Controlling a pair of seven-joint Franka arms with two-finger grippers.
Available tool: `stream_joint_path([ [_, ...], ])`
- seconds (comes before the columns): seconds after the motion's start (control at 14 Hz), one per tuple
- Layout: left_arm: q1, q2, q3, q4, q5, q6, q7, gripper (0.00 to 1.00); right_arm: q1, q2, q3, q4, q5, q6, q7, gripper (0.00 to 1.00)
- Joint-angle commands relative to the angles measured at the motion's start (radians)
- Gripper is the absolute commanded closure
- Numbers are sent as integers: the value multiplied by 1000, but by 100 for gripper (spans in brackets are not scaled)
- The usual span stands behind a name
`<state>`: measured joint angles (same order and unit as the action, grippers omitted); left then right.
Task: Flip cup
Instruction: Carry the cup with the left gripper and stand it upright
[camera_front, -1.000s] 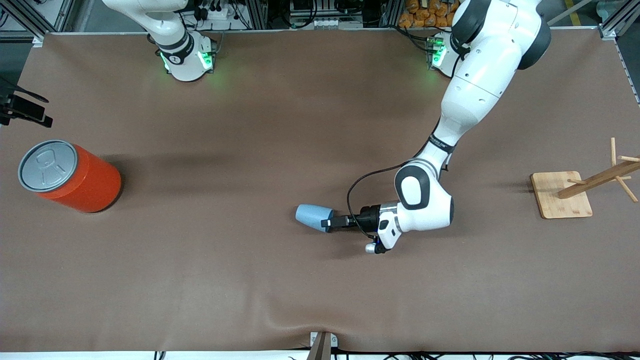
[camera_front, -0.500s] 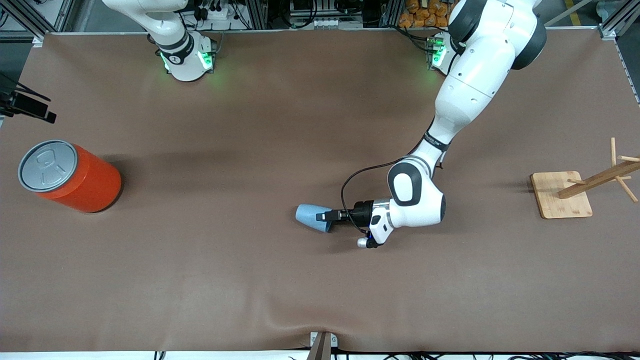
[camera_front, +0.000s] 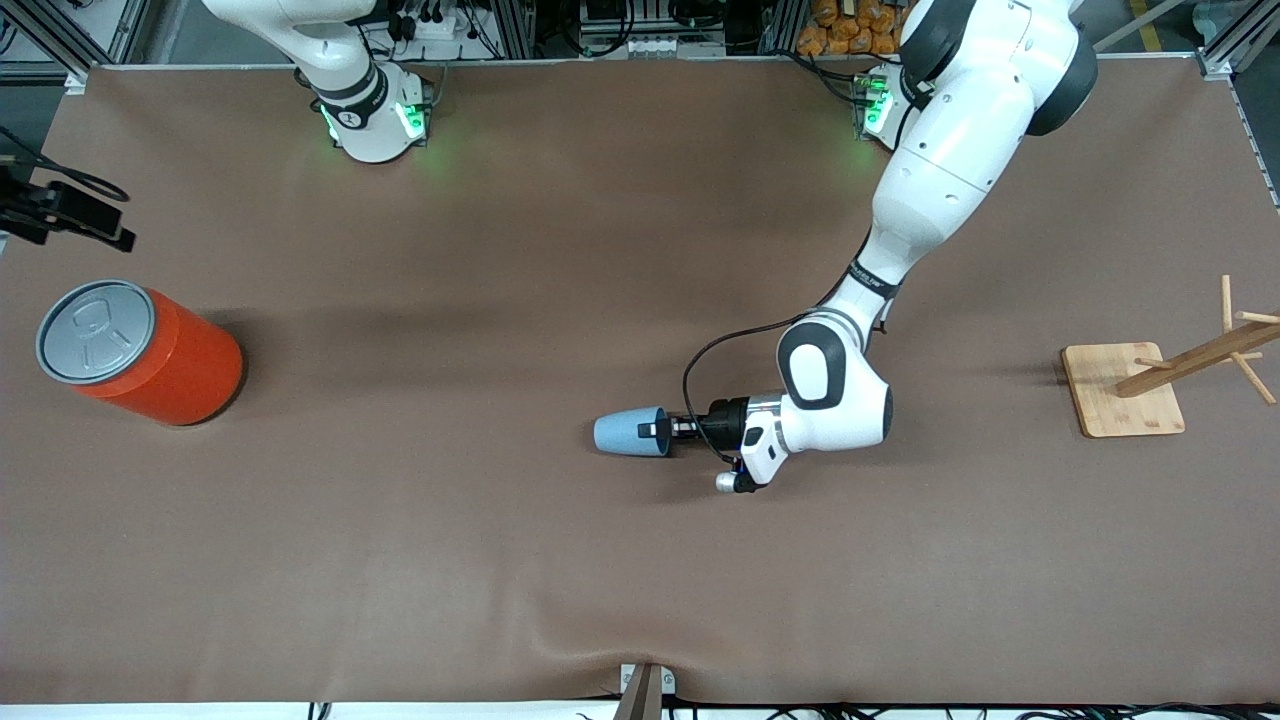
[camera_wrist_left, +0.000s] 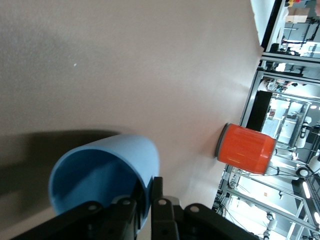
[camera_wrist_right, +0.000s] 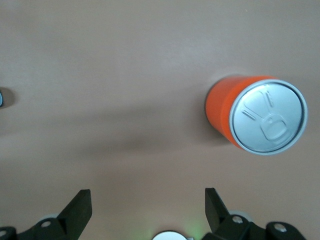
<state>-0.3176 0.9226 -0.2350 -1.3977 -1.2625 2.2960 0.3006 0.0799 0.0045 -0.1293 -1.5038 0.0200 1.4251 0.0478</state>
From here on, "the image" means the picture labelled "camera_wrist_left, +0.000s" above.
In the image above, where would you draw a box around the orange can with grey lid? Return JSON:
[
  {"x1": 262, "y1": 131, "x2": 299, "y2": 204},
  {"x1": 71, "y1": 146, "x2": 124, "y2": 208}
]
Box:
[{"x1": 214, "y1": 122, "x2": 277, "y2": 176}]

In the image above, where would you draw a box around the brown table mat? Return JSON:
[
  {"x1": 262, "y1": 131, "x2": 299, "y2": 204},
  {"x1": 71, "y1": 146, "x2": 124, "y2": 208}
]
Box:
[{"x1": 0, "y1": 0, "x2": 265, "y2": 240}]

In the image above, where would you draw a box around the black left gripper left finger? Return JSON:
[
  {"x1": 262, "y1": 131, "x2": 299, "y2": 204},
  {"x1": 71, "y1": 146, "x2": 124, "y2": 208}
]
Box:
[{"x1": 14, "y1": 183, "x2": 151, "y2": 240}]

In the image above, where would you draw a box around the cardboard box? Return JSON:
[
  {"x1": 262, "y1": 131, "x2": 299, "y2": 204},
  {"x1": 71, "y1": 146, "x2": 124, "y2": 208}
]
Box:
[{"x1": 284, "y1": 6, "x2": 311, "y2": 24}]

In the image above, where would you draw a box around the aluminium profile frame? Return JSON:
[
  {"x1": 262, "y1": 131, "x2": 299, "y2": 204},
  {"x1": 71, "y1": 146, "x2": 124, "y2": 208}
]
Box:
[{"x1": 212, "y1": 0, "x2": 320, "y2": 240}]

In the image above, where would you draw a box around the light blue cup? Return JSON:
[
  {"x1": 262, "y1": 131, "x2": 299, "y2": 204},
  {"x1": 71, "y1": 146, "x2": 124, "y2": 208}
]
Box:
[{"x1": 48, "y1": 134, "x2": 161, "y2": 231}]

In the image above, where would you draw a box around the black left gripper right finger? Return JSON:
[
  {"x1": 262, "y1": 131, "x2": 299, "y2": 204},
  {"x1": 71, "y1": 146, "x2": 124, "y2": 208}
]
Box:
[{"x1": 150, "y1": 176, "x2": 259, "y2": 240}]

